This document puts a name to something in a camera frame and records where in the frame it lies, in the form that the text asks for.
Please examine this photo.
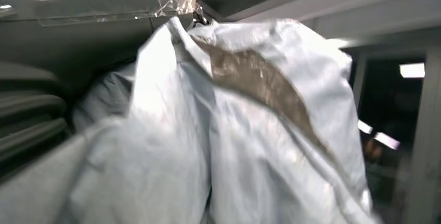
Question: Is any grey parcel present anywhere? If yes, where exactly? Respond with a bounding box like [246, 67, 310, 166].
[0, 16, 380, 224]

